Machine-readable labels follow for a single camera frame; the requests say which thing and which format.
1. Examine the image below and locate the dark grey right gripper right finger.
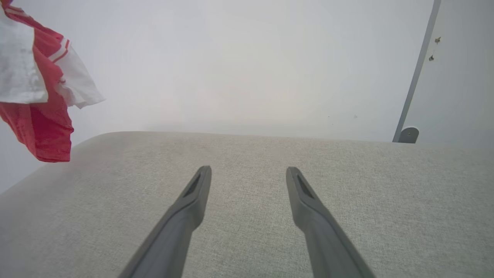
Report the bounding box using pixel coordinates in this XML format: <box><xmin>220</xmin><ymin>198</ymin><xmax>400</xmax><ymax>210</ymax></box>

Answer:
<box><xmin>286</xmin><ymin>167</ymin><xmax>377</xmax><ymax>278</ymax></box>

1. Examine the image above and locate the red and white jersey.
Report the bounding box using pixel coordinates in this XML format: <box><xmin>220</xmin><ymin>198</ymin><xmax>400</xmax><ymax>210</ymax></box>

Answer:
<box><xmin>0</xmin><ymin>0</ymin><xmax>105</xmax><ymax>163</ymax></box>

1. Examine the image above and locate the grey fabric sofa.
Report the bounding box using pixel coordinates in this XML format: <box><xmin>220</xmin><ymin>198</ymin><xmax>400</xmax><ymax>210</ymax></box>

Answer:
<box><xmin>0</xmin><ymin>131</ymin><xmax>494</xmax><ymax>278</ymax></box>

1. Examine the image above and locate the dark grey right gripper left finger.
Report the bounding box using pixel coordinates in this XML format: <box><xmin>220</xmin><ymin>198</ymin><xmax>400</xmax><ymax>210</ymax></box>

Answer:
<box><xmin>118</xmin><ymin>166</ymin><xmax>212</xmax><ymax>278</ymax></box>

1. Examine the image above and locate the grey round pole bracket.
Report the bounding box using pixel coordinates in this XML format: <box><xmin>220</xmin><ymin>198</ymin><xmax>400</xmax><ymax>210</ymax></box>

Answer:
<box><xmin>398</xmin><ymin>127</ymin><xmax>420</xmax><ymax>144</ymax></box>

